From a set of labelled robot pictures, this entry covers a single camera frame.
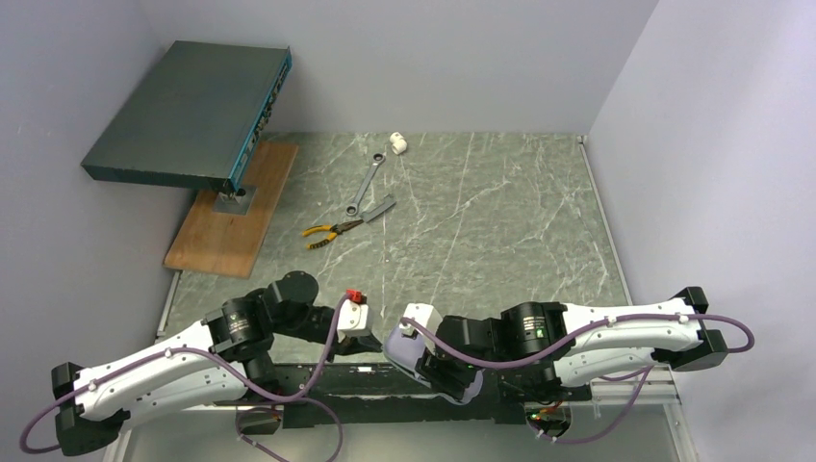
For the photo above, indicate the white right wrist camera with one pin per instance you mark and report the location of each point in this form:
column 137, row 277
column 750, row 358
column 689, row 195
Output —
column 424, row 315

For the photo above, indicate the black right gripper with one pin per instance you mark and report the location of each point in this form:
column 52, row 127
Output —
column 435, row 369

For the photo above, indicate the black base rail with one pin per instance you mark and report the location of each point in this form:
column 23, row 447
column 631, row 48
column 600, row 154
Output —
column 377, row 393

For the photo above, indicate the dark teal network switch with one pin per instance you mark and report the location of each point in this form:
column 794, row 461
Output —
column 195, row 119

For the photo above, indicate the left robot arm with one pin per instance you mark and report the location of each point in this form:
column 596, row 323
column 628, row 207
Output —
column 223, row 357

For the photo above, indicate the white plastic pipe fitting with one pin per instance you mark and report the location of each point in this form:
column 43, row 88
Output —
column 398, row 143

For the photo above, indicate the yellow handled pliers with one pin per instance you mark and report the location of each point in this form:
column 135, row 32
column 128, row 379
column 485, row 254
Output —
column 332, row 232

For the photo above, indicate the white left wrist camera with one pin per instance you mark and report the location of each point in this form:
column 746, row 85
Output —
column 355, row 319

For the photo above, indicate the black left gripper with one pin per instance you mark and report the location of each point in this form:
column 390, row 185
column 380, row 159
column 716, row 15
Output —
column 347, row 346

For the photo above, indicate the wooden board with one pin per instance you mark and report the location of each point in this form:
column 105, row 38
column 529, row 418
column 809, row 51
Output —
column 221, row 239

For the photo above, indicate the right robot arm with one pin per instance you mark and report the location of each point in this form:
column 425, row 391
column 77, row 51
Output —
column 551, row 351

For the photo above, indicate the grey metal stand bracket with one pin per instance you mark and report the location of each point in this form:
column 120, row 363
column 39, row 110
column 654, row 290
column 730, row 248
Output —
column 236, row 203

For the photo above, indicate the grey flat metal piece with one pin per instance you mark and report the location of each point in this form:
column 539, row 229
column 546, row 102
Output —
column 387, row 204

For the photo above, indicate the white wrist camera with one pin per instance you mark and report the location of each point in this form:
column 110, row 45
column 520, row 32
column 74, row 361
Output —
column 355, row 319
column 424, row 315

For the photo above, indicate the silver combination wrench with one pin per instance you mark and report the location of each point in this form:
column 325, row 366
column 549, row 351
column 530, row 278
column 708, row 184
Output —
column 353, row 207

